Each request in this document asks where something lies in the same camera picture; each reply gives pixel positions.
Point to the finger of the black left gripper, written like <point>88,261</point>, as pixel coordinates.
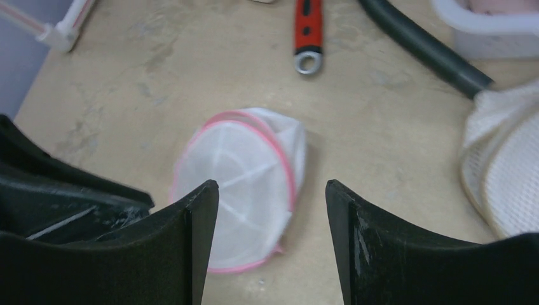
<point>45,199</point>

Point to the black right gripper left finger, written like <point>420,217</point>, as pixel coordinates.
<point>161,259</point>

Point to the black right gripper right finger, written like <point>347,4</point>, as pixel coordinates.
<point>383,259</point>

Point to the pink-rimmed mesh laundry bag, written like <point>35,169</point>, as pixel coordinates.
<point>258,159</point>

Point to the white plastic basket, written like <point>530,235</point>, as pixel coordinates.
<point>483,36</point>

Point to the white PVC pipe frame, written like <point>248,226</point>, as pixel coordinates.
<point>61,36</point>

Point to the red-handled adjustable wrench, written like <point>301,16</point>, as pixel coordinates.
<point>308,36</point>

